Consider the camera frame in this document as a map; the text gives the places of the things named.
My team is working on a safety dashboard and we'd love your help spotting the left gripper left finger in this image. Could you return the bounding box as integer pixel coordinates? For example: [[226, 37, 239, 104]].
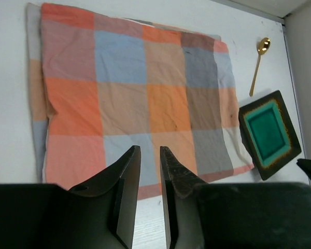
[[67, 145, 141, 248]]

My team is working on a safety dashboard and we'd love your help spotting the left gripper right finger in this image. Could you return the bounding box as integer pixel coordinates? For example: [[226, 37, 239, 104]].
[[160, 146, 205, 248]]

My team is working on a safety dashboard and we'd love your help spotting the orange blue checkered cloth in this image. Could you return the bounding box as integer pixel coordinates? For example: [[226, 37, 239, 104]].
[[26, 3, 253, 199]]

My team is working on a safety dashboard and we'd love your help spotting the green square plate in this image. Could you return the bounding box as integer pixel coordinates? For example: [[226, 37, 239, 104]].
[[238, 90, 302, 181]]

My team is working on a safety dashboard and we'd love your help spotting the gold spoon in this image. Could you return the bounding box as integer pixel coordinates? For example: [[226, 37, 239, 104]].
[[249, 37, 271, 97]]

